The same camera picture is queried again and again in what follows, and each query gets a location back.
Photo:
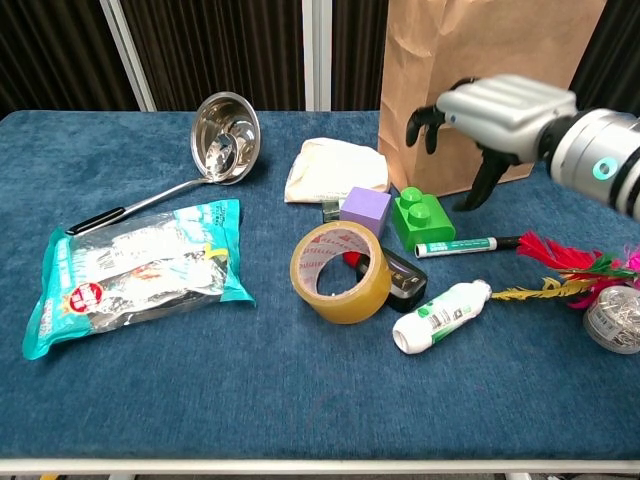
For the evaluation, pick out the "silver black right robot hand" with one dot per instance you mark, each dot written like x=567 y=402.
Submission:
x=505 y=110

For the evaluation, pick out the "green toy building brick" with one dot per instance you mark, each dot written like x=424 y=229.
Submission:
x=425 y=225

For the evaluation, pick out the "brown paper carrier bag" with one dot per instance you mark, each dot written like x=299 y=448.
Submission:
x=425 y=60

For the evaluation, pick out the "green white marker pen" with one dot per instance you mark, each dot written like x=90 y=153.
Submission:
x=455 y=246

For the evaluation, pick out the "colourful feather shuttlecock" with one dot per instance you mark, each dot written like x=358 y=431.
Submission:
x=550 y=252

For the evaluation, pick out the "purple foam cube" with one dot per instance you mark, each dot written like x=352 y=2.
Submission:
x=365 y=207

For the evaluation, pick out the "cream cloth pouch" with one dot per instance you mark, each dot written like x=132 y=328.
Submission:
x=335 y=167

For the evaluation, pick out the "small clear glass block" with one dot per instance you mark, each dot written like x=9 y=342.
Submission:
x=331 y=212

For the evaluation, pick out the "small red object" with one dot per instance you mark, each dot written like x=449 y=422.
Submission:
x=352 y=259

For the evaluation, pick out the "white plastic bottle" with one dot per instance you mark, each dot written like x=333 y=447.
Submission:
x=435 y=320

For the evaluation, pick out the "clear tub of paper clips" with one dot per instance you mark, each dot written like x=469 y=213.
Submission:
x=615 y=320

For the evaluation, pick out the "brown packing tape roll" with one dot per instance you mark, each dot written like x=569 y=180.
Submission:
x=350 y=306

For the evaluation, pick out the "teal frozen food packet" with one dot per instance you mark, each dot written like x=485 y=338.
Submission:
x=135 y=270

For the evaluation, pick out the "aluminium frame post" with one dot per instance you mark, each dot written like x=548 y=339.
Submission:
x=316 y=55
x=127 y=55

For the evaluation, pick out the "white metal table frame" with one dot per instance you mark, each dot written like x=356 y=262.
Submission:
x=300 y=466

